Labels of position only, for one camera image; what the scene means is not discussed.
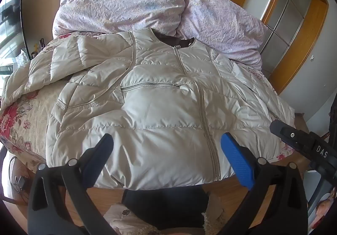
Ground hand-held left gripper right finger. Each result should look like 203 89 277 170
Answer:
218 132 308 235

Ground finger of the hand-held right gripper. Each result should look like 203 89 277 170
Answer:
270 119 312 156

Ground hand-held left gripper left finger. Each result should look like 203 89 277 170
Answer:
28 134 114 235

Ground beige puffer jacket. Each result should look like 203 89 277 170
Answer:
1 28 295 190

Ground floral bedspread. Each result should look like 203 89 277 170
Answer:
0 31 297 172

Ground person's black pants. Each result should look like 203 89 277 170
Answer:
122 187 210 231

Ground wooden headboard with glass panels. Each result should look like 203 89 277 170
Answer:
220 0 329 95

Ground lilac crinkled pillow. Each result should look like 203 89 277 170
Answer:
176 0 271 69
53 0 193 39

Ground black flat screen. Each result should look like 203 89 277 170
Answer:
0 0 29 52

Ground black cable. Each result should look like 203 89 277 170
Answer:
8 157 28 202

